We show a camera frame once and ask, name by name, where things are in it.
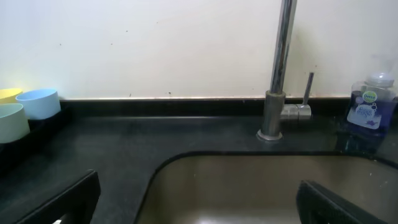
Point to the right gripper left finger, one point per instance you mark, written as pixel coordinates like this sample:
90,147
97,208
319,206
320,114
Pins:
71,196

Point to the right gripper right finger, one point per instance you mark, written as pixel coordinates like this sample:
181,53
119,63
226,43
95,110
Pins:
320,205

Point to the black tray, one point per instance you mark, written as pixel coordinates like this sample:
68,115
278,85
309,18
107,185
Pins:
46,124

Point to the steel sink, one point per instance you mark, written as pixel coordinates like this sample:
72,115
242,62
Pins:
233,186

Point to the green cup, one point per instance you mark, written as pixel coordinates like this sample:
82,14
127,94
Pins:
12,124

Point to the blue cup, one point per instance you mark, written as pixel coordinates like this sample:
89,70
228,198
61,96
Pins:
40,104

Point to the steel tap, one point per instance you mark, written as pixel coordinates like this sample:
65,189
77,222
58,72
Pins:
273,115

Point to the blue soap bottle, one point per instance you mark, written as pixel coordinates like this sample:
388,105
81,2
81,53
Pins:
370,112

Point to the yellow cup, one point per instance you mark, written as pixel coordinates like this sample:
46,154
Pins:
7,95

